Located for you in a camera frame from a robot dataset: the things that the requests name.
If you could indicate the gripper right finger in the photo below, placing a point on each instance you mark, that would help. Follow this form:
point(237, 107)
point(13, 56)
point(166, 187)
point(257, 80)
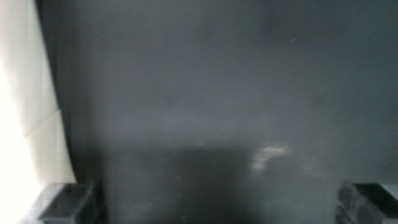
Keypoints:
point(367, 203)

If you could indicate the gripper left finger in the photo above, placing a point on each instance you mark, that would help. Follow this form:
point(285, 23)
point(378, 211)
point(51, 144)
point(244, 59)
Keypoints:
point(72, 208)

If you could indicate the white front rail wall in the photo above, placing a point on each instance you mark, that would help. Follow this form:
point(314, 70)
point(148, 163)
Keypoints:
point(35, 159)

